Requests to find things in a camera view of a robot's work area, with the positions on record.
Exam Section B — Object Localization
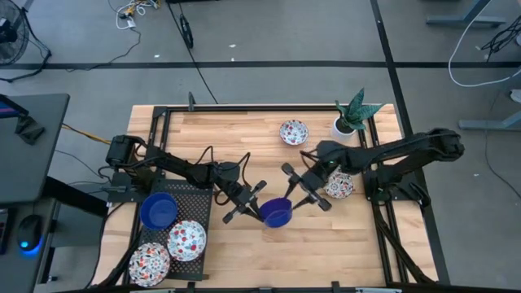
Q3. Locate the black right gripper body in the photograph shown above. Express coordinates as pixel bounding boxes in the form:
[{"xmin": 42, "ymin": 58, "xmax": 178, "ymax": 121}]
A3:
[{"xmin": 281, "ymin": 161, "xmax": 335, "ymax": 212}]

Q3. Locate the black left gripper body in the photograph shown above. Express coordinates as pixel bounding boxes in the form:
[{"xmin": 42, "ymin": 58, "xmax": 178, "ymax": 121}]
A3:
[{"xmin": 221, "ymin": 172, "xmax": 269, "ymax": 225}]

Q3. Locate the blue mini bowl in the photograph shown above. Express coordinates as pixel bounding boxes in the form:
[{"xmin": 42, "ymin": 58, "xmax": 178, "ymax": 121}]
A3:
[
  {"xmin": 139, "ymin": 191, "xmax": 179, "ymax": 231},
  {"xmin": 258, "ymin": 197, "xmax": 294, "ymax": 229}
]

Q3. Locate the mandala pattern mini bowl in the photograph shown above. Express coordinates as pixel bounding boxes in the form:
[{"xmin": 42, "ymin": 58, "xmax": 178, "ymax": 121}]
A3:
[
  {"xmin": 128, "ymin": 242, "xmax": 172, "ymax": 288},
  {"xmin": 323, "ymin": 169, "xmax": 355, "ymax": 200}
]

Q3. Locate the red flower print mini bowl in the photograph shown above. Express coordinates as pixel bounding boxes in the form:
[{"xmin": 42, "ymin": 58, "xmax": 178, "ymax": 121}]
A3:
[
  {"xmin": 278, "ymin": 119, "xmax": 309, "ymax": 147},
  {"xmin": 166, "ymin": 220, "xmax": 208, "ymax": 263}
]

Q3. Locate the black perforated metal rack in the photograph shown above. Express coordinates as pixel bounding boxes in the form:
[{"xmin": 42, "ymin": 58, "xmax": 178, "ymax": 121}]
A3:
[{"xmin": 136, "ymin": 178, "xmax": 215, "ymax": 282}]

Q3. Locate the white plant pot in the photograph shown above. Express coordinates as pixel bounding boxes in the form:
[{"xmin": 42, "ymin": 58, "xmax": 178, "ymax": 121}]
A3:
[{"xmin": 330, "ymin": 116, "xmax": 358, "ymax": 143}]

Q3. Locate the green snake plant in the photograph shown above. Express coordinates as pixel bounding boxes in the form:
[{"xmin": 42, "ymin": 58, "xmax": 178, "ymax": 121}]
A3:
[{"xmin": 334, "ymin": 87, "xmax": 386, "ymax": 132}]

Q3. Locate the black desk crossbar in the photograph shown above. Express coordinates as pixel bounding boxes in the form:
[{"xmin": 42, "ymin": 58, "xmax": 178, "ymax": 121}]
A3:
[{"xmin": 42, "ymin": 175, "xmax": 109, "ymax": 217}]

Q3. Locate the grey desk foot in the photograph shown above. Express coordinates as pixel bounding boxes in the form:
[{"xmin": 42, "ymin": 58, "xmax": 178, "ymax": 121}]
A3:
[
  {"xmin": 425, "ymin": 0, "xmax": 508, "ymax": 29},
  {"xmin": 458, "ymin": 112, "xmax": 521, "ymax": 132}
]

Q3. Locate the black desk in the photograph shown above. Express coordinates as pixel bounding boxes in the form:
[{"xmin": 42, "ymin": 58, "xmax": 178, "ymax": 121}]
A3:
[{"xmin": 0, "ymin": 93, "xmax": 71, "ymax": 204}]

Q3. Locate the black computer mouse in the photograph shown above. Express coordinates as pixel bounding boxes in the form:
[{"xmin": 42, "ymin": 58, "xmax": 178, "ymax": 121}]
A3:
[{"xmin": 15, "ymin": 214, "xmax": 44, "ymax": 254}]

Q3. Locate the black keyboard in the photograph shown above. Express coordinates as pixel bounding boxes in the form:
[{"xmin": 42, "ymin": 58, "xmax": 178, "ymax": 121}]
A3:
[{"xmin": 0, "ymin": 208, "xmax": 11, "ymax": 256}]

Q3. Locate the dark grey side desk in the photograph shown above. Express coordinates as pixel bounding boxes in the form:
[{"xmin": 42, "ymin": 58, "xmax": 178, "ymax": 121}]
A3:
[{"xmin": 0, "ymin": 198, "xmax": 58, "ymax": 293}]

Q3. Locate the black monitor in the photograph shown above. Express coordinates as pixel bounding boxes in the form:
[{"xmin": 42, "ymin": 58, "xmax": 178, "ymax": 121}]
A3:
[{"xmin": 0, "ymin": 94, "xmax": 30, "ymax": 120}]

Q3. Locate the black floor fan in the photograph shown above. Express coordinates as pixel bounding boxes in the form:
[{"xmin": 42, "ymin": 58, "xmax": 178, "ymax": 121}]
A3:
[{"xmin": 0, "ymin": 0, "xmax": 53, "ymax": 84}]

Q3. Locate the black aluminium rig frame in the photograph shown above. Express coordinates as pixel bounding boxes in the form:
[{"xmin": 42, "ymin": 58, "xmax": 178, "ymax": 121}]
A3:
[{"xmin": 91, "ymin": 91, "xmax": 440, "ymax": 293}]

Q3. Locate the long black floor cable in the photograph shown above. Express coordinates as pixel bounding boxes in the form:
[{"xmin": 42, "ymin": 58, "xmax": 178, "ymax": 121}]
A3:
[{"xmin": 165, "ymin": 0, "xmax": 220, "ymax": 106}]

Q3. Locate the yellow cable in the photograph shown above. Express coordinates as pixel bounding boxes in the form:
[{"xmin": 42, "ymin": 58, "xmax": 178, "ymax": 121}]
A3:
[{"xmin": 60, "ymin": 123, "xmax": 113, "ymax": 146}]

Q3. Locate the thin black floor cable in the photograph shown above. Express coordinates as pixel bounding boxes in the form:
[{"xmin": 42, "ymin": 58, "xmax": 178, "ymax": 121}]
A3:
[{"xmin": 484, "ymin": 93, "xmax": 521, "ymax": 201}]

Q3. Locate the white floor cable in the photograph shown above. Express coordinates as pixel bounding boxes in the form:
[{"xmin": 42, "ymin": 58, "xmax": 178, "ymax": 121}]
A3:
[{"xmin": 447, "ymin": 0, "xmax": 521, "ymax": 89}]

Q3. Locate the white power cable bundle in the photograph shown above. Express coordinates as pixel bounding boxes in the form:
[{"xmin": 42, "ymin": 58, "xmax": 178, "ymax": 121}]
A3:
[{"xmin": 115, "ymin": 0, "xmax": 160, "ymax": 30}]

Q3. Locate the black cable bundle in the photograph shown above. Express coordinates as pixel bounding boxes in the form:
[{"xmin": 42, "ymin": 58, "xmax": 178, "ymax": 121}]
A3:
[{"xmin": 479, "ymin": 15, "xmax": 521, "ymax": 63}]

